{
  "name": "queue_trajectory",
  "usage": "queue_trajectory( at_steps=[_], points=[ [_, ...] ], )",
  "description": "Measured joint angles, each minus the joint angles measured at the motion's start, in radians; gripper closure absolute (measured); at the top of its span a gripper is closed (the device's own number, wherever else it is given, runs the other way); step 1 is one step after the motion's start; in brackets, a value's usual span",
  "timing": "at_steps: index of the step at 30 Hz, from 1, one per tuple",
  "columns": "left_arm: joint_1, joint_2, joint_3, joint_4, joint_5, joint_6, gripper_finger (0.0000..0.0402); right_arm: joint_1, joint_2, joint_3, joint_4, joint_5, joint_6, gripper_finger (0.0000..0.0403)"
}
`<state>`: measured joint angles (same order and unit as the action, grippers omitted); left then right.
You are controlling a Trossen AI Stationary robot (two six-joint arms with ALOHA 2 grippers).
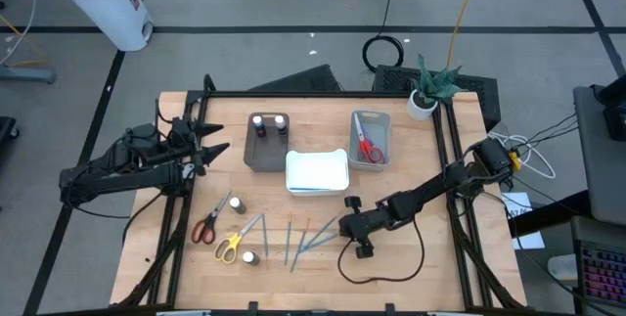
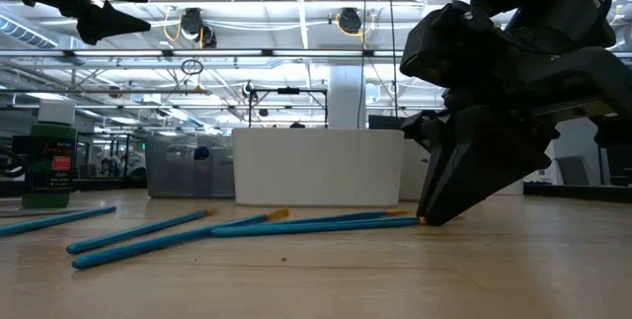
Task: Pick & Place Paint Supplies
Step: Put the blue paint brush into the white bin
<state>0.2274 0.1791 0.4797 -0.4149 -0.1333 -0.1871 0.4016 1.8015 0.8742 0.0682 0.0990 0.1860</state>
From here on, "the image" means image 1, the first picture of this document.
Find red handled scissors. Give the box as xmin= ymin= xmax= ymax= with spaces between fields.
xmin=352 ymin=112 xmax=386 ymax=165

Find grey floor base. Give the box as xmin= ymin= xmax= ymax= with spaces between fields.
xmin=0 ymin=64 xmax=58 ymax=85

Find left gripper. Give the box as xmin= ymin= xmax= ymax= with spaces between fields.
xmin=169 ymin=115 xmax=231 ymax=178

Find yellow hanging cable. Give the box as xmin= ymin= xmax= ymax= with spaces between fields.
xmin=0 ymin=14 xmax=49 ymax=68
xmin=446 ymin=0 xmax=483 ymax=68

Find white paper sheet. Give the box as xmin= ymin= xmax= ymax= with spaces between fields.
xmin=500 ymin=191 xmax=547 ymax=251

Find red and black scissors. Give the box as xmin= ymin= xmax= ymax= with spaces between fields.
xmin=190 ymin=189 xmax=233 ymax=246

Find black floor object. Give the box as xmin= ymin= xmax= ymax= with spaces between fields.
xmin=0 ymin=115 xmax=21 ymax=144

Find grey paint bottle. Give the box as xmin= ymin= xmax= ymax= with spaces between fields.
xmin=273 ymin=113 xmax=289 ymax=139

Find black looped gripper cable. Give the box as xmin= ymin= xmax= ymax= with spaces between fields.
xmin=336 ymin=216 xmax=425 ymax=286

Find dark grey plastic bin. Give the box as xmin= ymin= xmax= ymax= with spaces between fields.
xmin=243 ymin=111 xmax=291 ymax=174

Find yellow handled scissors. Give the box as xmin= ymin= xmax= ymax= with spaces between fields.
xmin=212 ymin=213 xmax=264 ymax=265

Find light grey plastic bin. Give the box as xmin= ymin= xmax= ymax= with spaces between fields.
xmin=347 ymin=109 xmax=392 ymax=173

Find white computer mouse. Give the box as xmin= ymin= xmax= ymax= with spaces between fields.
xmin=546 ymin=253 xmax=580 ymax=283

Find blue paint bottle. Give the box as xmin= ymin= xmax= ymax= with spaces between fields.
xmin=251 ymin=114 xmax=268 ymax=140

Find thin white floor cable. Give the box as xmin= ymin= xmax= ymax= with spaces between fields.
xmin=0 ymin=0 xmax=38 ymax=66

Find black coiled floor cable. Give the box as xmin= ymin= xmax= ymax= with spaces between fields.
xmin=361 ymin=0 xmax=407 ymax=74

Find grey side desk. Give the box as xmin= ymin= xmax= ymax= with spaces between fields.
xmin=572 ymin=84 xmax=626 ymax=227

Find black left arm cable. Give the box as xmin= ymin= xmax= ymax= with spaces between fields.
xmin=71 ymin=189 xmax=165 ymax=247

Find backlit keyboard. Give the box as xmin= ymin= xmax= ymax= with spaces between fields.
xmin=578 ymin=241 xmax=626 ymax=308

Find black object on desk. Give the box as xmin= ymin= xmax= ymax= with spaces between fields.
xmin=590 ymin=74 xmax=626 ymax=142

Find white trash can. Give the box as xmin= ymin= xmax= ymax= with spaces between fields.
xmin=13 ymin=0 xmax=156 ymax=53

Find white plastic bin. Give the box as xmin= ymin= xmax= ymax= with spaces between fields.
xmin=285 ymin=148 xmax=352 ymax=199

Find green plant in white pot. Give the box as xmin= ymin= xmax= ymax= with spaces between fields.
xmin=405 ymin=54 xmax=467 ymax=122

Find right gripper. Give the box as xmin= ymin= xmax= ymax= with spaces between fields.
xmin=339 ymin=195 xmax=390 ymax=260

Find black metal table frame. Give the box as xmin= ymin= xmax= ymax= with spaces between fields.
xmin=114 ymin=73 xmax=529 ymax=316

